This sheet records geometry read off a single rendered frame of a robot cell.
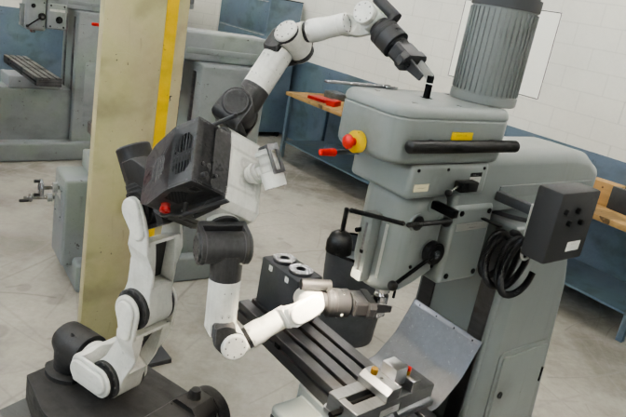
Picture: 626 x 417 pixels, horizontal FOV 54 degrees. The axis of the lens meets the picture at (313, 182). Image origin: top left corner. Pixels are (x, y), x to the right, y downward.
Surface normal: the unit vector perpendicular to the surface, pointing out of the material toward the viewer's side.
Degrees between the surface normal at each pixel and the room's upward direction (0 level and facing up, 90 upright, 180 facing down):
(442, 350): 62
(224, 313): 85
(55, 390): 0
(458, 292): 90
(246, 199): 58
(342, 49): 90
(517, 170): 90
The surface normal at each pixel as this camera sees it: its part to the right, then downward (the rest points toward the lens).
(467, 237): 0.58, 0.33
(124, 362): -0.55, 0.15
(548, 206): -0.79, 0.04
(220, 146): 0.79, -0.24
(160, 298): 0.84, 0.15
